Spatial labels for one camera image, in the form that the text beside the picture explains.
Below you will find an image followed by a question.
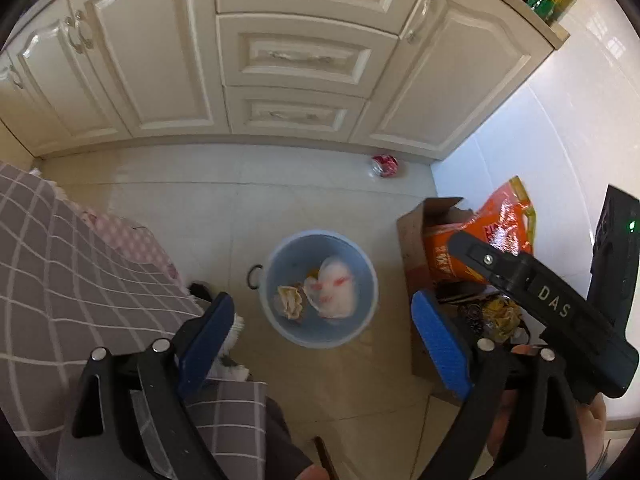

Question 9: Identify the blue plastic trash bin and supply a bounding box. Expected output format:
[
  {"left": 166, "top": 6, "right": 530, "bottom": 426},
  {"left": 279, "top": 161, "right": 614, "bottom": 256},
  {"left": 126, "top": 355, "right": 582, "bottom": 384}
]
[{"left": 246, "top": 230, "right": 379, "bottom": 350}]

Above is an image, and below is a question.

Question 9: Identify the row of cream cabinet doors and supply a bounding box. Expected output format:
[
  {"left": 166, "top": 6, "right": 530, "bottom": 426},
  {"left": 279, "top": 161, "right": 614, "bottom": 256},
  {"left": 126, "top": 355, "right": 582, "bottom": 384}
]
[{"left": 0, "top": 0, "right": 557, "bottom": 162}]

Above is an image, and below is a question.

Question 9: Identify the white red printed plastic bag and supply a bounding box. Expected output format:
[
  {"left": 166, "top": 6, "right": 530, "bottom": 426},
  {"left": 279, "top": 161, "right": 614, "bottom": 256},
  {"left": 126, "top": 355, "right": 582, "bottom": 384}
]
[{"left": 305, "top": 256, "right": 360, "bottom": 319}]

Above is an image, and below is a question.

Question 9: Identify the grey checked tablecloth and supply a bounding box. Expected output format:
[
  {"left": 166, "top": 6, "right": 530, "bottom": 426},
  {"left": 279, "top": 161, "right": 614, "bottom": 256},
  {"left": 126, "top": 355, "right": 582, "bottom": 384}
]
[{"left": 0, "top": 160, "right": 268, "bottom": 480}]

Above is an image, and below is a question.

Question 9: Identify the brown cardboard box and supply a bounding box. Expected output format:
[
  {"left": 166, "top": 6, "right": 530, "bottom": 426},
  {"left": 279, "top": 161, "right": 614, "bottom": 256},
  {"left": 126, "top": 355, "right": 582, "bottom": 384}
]
[{"left": 396, "top": 197, "right": 531, "bottom": 401}]

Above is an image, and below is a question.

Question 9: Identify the dark brown pants leg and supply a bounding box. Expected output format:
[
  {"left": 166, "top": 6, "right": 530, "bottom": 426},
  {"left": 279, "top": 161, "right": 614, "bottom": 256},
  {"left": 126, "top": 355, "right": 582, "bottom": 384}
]
[{"left": 264, "top": 395, "right": 313, "bottom": 480}]

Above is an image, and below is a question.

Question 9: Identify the crumpled yellowish wrapper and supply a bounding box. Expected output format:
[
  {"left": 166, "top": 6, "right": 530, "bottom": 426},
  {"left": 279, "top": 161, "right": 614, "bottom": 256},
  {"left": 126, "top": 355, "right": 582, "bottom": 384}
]
[{"left": 277, "top": 285, "right": 307, "bottom": 321}]

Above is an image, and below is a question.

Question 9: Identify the red drink can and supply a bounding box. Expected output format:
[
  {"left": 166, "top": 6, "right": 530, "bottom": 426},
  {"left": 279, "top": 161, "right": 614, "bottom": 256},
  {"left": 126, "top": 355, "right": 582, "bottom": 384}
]
[{"left": 370, "top": 155, "right": 400, "bottom": 179}]

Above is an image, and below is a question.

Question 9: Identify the black slipper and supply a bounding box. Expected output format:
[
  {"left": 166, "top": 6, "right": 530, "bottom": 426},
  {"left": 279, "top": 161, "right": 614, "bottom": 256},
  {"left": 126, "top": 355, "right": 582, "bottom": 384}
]
[{"left": 189, "top": 281, "right": 217, "bottom": 307}]

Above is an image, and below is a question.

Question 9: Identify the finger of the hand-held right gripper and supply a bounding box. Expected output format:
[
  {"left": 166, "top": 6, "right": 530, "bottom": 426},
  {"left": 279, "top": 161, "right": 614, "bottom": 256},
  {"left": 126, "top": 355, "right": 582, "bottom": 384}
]
[{"left": 447, "top": 231, "right": 532, "bottom": 294}]

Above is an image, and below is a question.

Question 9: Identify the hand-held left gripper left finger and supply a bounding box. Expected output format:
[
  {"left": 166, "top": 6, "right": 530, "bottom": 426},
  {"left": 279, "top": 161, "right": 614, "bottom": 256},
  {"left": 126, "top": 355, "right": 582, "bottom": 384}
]
[{"left": 56, "top": 292, "right": 236, "bottom": 480}]

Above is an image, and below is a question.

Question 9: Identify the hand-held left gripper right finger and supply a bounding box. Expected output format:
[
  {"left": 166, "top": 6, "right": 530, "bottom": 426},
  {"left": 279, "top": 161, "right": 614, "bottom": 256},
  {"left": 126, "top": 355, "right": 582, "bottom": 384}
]
[{"left": 411, "top": 290, "right": 588, "bottom": 480}]

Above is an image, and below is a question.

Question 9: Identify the crumpled yellow snack wrapper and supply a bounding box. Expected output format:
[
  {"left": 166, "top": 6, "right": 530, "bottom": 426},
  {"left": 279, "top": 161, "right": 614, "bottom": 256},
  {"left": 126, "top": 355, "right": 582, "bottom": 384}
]
[{"left": 480, "top": 296, "right": 523, "bottom": 343}]

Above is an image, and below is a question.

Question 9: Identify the orange plastic bag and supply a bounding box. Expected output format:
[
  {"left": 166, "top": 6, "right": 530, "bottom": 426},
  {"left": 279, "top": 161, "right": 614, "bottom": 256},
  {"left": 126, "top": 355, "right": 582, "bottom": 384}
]
[{"left": 424, "top": 176, "right": 537, "bottom": 286}]

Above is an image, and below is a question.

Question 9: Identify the pink checked cloth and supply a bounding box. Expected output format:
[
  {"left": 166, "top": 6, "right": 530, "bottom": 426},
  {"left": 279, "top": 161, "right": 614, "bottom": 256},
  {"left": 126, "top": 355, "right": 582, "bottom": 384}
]
[{"left": 75, "top": 207, "right": 178, "bottom": 281}]

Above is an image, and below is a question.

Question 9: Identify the small cream cabinet drawer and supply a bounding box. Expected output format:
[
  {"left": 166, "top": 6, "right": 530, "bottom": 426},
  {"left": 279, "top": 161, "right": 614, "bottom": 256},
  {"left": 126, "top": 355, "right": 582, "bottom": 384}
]
[{"left": 223, "top": 85, "right": 369, "bottom": 144}]

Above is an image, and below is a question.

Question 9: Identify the brown wooden stick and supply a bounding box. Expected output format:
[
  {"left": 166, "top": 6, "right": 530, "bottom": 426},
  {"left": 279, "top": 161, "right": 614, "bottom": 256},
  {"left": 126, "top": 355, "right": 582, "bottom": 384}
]
[{"left": 312, "top": 436, "right": 338, "bottom": 480}]

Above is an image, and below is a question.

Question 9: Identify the medium cream cabinet drawer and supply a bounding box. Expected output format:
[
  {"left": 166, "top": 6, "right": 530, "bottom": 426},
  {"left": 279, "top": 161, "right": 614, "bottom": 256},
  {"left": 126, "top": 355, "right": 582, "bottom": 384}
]
[{"left": 216, "top": 14, "right": 400, "bottom": 101}]

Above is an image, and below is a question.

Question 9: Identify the person's right hand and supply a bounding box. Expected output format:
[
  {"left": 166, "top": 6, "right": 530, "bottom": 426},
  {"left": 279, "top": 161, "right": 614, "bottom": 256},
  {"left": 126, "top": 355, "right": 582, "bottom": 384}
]
[{"left": 577, "top": 395, "right": 608, "bottom": 467}]

